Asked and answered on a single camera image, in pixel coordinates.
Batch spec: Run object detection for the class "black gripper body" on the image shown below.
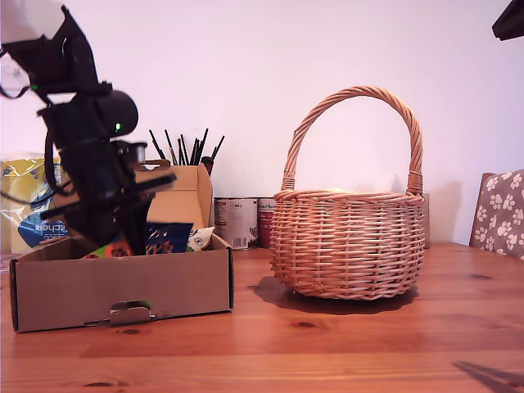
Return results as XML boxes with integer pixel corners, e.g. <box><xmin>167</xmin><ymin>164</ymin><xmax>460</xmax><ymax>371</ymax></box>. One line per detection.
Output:
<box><xmin>39</xmin><ymin>138</ymin><xmax>179</xmax><ymax>222</ymax></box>

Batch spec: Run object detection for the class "blue Terry's chocolate bag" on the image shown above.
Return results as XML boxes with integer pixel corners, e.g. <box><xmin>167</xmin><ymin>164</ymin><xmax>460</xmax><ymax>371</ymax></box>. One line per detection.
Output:
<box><xmin>79</xmin><ymin>220</ymin><xmax>196</xmax><ymax>260</ymax></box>

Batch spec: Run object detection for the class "white green Galaxy bag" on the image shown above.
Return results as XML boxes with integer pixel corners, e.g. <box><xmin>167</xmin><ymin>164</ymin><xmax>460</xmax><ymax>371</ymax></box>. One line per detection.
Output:
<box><xmin>186</xmin><ymin>227</ymin><xmax>216</xmax><ymax>253</ymax></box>

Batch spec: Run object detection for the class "brown cardboard box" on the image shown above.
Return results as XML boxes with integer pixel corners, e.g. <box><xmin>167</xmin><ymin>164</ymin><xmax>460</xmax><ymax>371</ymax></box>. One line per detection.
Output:
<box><xmin>8</xmin><ymin>159</ymin><xmax>235</xmax><ymax>335</ymax></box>

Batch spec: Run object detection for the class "woven wicker basket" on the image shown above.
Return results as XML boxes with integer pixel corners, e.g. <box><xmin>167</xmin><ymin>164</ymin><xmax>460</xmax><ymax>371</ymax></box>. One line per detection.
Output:
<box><xmin>269</xmin><ymin>84</ymin><xmax>427</xmax><ymax>302</ymax></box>

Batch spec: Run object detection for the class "yellow kitchen towel pack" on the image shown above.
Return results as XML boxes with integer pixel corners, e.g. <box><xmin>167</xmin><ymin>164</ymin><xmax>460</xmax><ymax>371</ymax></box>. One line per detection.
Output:
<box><xmin>0</xmin><ymin>151</ymin><xmax>73</xmax><ymax>255</ymax></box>

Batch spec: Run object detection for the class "white label tin can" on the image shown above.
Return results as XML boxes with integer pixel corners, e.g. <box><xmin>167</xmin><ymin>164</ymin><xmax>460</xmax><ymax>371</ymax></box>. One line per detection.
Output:
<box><xmin>215</xmin><ymin>197</ymin><xmax>259</xmax><ymax>251</ymax></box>

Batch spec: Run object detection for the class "red label tin can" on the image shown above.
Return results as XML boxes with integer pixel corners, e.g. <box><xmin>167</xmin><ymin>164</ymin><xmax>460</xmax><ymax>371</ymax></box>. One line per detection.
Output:
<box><xmin>256</xmin><ymin>197</ymin><xmax>276</xmax><ymax>249</ymax></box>

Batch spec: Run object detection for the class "paw print chair cover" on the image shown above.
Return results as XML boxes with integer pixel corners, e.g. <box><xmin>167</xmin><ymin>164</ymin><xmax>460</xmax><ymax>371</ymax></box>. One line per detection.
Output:
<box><xmin>474</xmin><ymin>169</ymin><xmax>524</xmax><ymax>261</ymax></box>

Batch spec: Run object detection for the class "wooden chair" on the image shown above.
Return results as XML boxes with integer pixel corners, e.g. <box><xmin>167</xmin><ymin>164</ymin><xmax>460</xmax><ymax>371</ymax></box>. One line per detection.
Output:
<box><xmin>468</xmin><ymin>171</ymin><xmax>524</xmax><ymax>261</ymax></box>

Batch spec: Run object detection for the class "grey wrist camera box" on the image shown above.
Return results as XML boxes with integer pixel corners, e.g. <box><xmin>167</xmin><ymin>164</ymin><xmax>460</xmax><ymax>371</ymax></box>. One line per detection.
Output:
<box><xmin>115</xmin><ymin>140</ymin><xmax>149</xmax><ymax>169</ymax></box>

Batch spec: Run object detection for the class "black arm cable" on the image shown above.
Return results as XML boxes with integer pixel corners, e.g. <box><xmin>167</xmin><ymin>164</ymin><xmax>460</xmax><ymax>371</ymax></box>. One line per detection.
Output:
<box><xmin>0</xmin><ymin>80</ymin><xmax>32</xmax><ymax>101</ymax></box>
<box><xmin>43</xmin><ymin>129</ymin><xmax>70</xmax><ymax>197</ymax></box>

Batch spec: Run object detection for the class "white wall light switch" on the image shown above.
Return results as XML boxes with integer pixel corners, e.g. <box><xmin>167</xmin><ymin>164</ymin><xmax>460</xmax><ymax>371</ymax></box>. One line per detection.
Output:
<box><xmin>0</xmin><ymin>56</ymin><xmax>32</xmax><ymax>93</ymax></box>

